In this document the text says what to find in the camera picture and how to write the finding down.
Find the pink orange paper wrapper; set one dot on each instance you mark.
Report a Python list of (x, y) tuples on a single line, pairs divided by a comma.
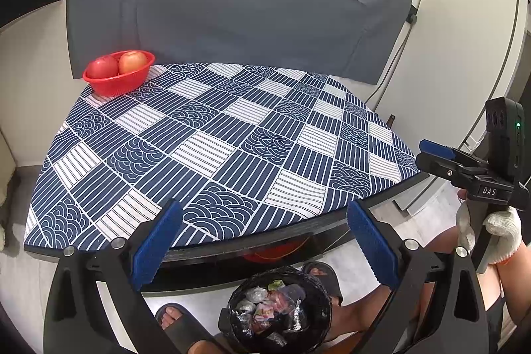
[(273, 306)]

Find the person's right hand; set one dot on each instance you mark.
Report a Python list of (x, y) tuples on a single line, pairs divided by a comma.
[(504, 229)]

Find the blue white patterned tablecloth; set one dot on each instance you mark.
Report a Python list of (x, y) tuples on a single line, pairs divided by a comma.
[(228, 150)]

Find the crushed clear plastic bottle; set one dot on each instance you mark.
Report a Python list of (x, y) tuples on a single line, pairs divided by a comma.
[(294, 294)]

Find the brown glass bottle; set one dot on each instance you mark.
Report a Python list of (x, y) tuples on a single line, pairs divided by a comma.
[(391, 120)]

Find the black sandal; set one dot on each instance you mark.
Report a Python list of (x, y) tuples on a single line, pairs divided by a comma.
[(186, 331), (332, 283)]

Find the person's left leg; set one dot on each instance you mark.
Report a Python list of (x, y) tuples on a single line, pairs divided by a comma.
[(170, 314)]

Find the grey backdrop cloth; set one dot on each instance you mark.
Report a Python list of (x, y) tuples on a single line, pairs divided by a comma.
[(228, 5)]

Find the red plastic basket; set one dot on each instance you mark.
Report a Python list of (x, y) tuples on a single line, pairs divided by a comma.
[(120, 86)]

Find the round white tissue ball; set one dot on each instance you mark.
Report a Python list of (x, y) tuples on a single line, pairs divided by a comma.
[(255, 294)]

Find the person's leg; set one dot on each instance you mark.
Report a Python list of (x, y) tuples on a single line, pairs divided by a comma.
[(170, 314), (365, 308)]

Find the bin with black liner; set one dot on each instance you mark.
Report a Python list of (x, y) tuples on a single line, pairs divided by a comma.
[(317, 298)]

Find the red yellow apple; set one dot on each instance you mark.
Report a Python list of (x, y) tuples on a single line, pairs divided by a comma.
[(132, 63)]

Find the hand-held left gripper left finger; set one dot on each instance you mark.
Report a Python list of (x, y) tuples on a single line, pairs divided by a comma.
[(157, 242)]

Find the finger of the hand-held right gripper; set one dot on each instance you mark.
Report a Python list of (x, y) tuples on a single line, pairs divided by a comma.
[(435, 148), (439, 167)]

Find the person's right leg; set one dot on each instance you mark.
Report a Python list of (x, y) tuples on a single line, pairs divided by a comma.
[(365, 308)]

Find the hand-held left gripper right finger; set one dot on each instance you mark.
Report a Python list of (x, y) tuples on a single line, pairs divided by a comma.
[(371, 242)]

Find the black table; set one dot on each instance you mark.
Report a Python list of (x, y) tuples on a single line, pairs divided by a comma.
[(199, 275)]

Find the dark shorts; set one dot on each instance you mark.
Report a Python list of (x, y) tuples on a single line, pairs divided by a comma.
[(498, 316)]

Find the green red snack packet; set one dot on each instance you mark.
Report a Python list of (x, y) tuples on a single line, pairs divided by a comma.
[(276, 285)]

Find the white refrigerator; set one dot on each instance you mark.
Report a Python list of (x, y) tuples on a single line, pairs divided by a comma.
[(456, 26)]

